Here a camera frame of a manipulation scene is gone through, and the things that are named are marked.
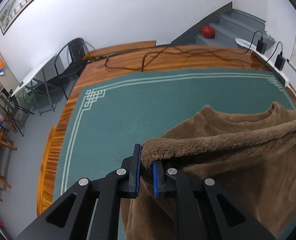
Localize brown fleece sweater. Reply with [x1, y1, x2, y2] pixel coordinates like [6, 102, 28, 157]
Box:
[121, 102, 296, 239]

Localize white folding table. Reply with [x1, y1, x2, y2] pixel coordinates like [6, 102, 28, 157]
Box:
[10, 54, 59, 115]

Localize green table mat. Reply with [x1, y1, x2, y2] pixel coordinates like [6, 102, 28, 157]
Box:
[53, 68, 295, 199]

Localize wooden bench far side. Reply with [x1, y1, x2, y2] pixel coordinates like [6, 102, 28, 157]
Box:
[82, 40, 157, 60]

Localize black metal chair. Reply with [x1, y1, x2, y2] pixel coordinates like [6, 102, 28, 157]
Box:
[54, 37, 95, 100]

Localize black chair near cabinet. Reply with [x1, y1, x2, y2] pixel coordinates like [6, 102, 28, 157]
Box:
[4, 89, 34, 137]

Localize red ball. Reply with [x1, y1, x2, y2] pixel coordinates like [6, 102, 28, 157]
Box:
[201, 25, 215, 39]

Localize white power strip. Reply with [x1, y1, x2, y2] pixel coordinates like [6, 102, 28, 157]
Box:
[235, 38, 290, 88]

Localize black power adapter near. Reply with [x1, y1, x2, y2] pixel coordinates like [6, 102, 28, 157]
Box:
[274, 52, 286, 71]

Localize black power adapter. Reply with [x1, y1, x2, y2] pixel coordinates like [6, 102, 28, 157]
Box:
[274, 52, 286, 71]
[256, 38, 267, 54]

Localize black power adapter far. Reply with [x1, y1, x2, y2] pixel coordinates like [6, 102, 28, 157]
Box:
[256, 38, 267, 54]

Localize framed landscape painting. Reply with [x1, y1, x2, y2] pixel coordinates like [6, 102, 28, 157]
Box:
[0, 0, 34, 35]

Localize black cable on table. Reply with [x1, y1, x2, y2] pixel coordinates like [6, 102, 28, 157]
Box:
[105, 29, 284, 73]

